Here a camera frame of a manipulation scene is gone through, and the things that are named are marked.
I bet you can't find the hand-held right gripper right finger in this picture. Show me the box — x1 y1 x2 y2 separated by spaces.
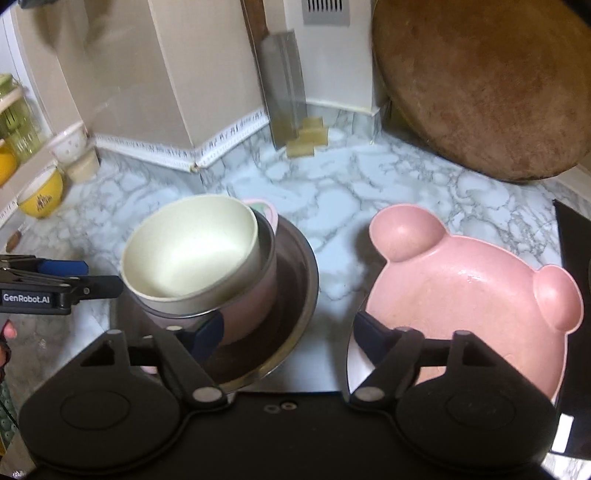
348 312 503 408

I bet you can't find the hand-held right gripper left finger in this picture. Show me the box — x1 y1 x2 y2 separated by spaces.
81 316 229 408

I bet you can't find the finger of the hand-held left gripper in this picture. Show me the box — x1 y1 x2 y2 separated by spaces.
0 255 89 278
68 275 124 302

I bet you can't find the pink steel-lined bowl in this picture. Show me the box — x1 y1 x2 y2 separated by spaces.
139 198 279 347

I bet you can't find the cream bowl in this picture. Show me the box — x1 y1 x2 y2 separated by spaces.
121 195 260 315

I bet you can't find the large stainless steel bowl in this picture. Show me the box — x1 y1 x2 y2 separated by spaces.
198 215 321 384

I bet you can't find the pink bear-shaped plate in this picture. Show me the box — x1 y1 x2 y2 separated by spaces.
362 204 584 402

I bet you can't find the person's left hand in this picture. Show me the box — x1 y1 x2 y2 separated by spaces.
0 320 18 368

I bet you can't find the yellow printed bowl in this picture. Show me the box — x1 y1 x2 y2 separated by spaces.
17 165 66 219

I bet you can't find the yellow mug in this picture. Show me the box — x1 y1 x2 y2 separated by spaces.
0 141 20 188

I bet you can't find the white dotted bowl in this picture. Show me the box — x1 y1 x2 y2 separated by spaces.
48 129 89 164

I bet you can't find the black gas stove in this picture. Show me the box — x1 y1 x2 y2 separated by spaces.
551 198 591 460

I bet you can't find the round wooden cutting board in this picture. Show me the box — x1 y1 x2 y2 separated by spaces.
372 0 591 184

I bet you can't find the grey vent grille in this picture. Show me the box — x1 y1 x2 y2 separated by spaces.
301 0 351 27

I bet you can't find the steel cleaver with wooden handle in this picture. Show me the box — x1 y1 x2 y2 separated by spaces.
240 0 308 151

